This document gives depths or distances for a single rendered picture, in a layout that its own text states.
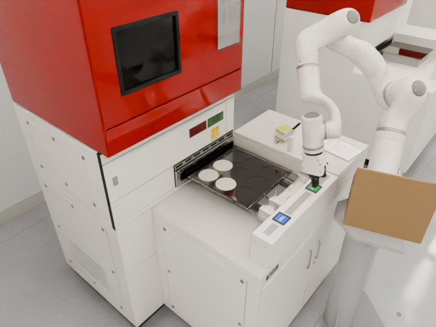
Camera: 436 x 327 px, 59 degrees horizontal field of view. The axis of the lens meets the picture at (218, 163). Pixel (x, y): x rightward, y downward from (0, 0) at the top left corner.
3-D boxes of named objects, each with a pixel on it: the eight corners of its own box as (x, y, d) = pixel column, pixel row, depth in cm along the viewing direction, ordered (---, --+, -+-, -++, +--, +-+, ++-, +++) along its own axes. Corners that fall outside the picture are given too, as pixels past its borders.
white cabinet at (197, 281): (164, 313, 228) (150, 209, 181) (259, 224, 288) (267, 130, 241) (252, 386, 194) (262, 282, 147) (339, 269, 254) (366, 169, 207)
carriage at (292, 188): (257, 218, 170) (257, 214, 169) (299, 180, 193) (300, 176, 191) (272, 227, 166) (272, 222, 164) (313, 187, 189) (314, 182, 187)
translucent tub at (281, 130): (274, 138, 204) (274, 126, 201) (284, 133, 208) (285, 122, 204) (283, 144, 199) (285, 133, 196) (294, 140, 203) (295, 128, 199)
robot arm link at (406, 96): (394, 139, 171) (405, 87, 173) (423, 135, 153) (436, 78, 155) (370, 132, 169) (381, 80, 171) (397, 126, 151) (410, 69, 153)
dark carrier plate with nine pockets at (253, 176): (190, 176, 189) (190, 175, 188) (234, 147, 210) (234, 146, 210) (246, 207, 170) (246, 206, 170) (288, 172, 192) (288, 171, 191)
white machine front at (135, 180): (112, 228, 170) (96, 153, 147) (229, 151, 220) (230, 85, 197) (117, 231, 168) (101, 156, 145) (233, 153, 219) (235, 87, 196)
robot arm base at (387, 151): (405, 183, 167) (414, 143, 168) (406, 177, 150) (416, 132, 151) (359, 174, 176) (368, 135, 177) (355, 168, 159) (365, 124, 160)
